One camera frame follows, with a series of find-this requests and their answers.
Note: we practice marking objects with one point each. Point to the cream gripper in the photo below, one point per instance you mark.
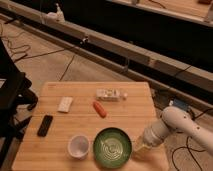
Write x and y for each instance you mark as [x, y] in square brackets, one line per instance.
[143, 145]

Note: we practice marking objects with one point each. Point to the green ceramic bowl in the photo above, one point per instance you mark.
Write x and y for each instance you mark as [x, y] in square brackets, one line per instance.
[112, 148]

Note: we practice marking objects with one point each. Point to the orange oblong object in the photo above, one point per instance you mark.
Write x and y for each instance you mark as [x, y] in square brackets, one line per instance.
[99, 109]

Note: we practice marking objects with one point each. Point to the white paper cup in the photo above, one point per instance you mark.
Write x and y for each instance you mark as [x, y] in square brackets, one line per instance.
[78, 147]

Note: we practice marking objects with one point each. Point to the blue power box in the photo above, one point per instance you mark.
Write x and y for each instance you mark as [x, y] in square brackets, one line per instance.
[178, 103]

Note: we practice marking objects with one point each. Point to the white box with bottle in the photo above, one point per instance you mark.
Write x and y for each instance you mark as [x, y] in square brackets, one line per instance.
[110, 95]

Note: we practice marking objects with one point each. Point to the black remote control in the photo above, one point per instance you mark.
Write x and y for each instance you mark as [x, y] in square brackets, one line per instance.
[45, 125]

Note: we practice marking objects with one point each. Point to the white object on ledge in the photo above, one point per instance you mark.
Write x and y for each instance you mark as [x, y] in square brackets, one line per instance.
[58, 15]

